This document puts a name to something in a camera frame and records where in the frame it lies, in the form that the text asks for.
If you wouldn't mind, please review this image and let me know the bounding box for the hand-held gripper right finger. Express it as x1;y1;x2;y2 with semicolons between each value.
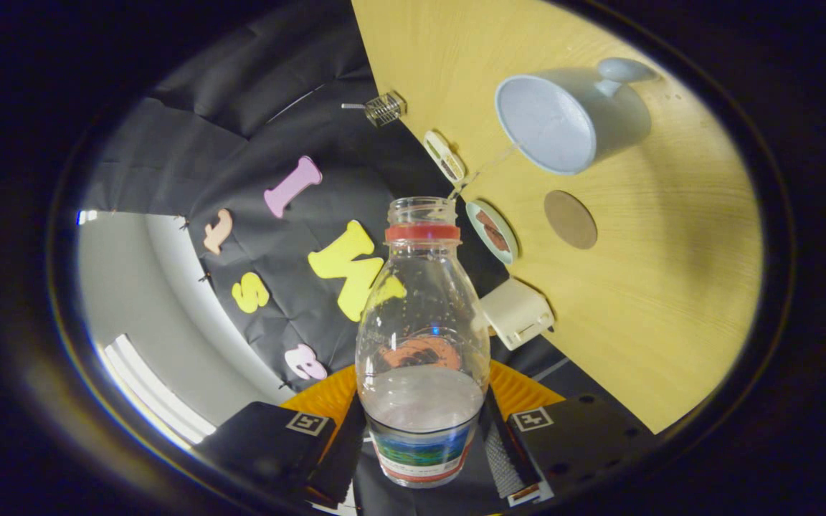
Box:
481;358;661;506

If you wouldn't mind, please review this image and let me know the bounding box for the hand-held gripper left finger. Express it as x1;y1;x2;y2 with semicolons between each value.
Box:
194;364;367;506

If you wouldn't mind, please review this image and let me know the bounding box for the clear juice bottle red ring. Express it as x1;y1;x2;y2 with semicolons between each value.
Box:
354;196;491;489

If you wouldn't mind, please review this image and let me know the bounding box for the brown round coaster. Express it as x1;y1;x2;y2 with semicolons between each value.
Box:
543;189;599;251

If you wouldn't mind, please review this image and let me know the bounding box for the white cup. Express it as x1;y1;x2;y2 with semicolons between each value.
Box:
494;57;659;176

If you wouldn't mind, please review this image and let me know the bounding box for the long ceiling light panel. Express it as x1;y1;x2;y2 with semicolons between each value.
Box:
98;333;217;445

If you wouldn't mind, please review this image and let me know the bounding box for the white toaster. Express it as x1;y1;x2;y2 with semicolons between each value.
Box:
480;278;556;351

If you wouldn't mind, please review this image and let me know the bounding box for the wooden table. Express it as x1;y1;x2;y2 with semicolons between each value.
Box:
351;0;765;435

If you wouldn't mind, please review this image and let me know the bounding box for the pale green plate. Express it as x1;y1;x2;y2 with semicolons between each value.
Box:
465;200;519;265

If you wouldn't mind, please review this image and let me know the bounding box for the black backdrop cloth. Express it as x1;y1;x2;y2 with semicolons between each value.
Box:
83;0;600;516

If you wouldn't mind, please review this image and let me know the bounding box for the white divided snack tray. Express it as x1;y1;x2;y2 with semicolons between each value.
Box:
424;130;466;183

